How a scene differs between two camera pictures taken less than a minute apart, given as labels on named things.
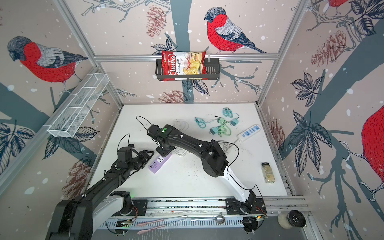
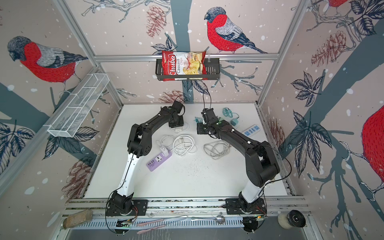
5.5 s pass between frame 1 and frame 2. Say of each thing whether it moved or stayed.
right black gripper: moved
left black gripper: moved
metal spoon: stayed
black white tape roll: stayed
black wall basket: stayed
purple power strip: moved
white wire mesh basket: stayed
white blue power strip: stayed
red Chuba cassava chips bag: stayed
